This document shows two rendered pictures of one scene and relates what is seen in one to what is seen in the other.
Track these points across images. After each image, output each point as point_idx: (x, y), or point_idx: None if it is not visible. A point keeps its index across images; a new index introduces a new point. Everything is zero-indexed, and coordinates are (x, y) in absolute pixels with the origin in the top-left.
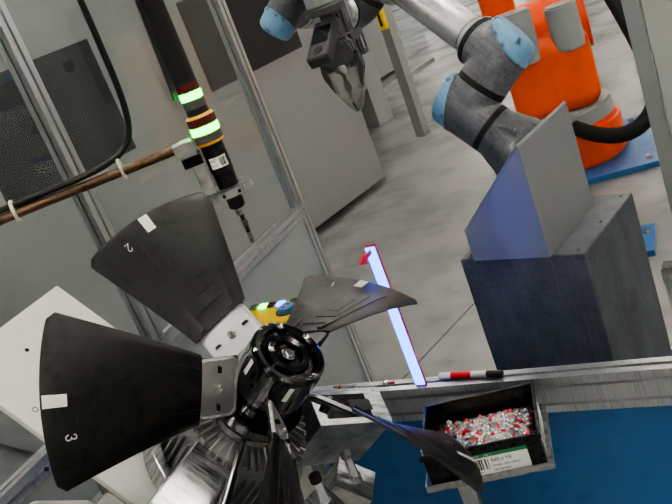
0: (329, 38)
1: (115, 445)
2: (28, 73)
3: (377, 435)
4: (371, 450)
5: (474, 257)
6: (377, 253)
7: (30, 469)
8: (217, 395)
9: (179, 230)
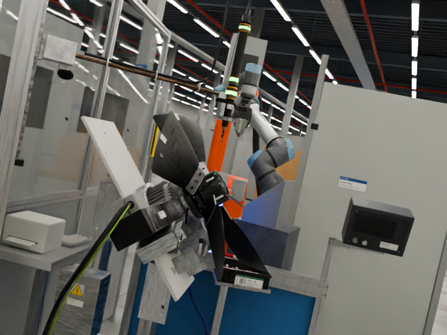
0: (248, 104)
1: (167, 171)
2: (110, 50)
3: (209, 249)
4: None
5: (241, 219)
6: None
7: (28, 199)
8: (193, 183)
9: (187, 125)
